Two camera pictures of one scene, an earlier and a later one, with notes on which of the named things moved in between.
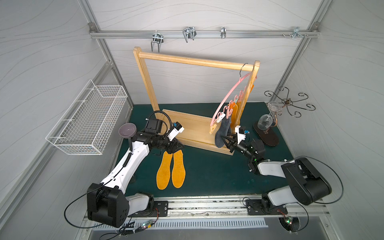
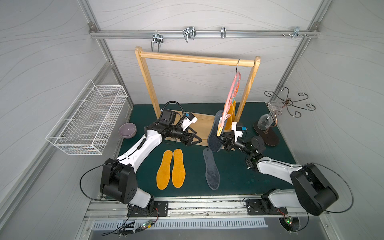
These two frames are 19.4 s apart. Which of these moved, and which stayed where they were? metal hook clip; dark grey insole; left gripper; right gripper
Moved: dark grey insole; left gripper
Stayed: metal hook clip; right gripper
